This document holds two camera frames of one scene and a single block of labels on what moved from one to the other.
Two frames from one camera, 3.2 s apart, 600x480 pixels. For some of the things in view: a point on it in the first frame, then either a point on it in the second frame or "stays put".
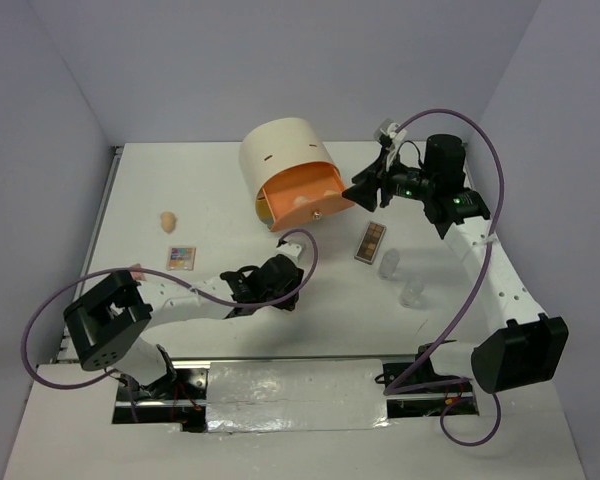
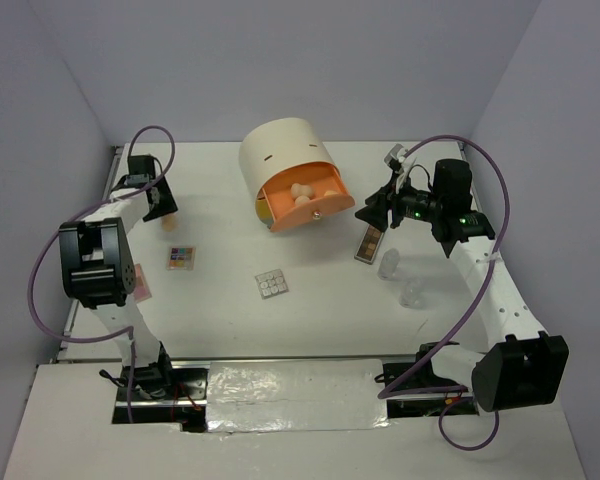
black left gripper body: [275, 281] → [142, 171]
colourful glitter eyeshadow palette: [181, 258] stays put
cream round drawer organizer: [271, 146] stays put
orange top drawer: [304, 194] stays put
